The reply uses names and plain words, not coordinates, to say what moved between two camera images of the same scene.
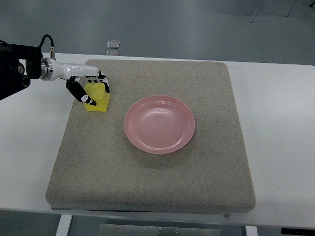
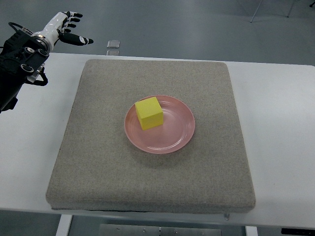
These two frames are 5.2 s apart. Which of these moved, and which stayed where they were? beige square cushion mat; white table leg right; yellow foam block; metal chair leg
Moved: yellow foam block
Stayed: white table leg right; metal chair leg; beige square cushion mat
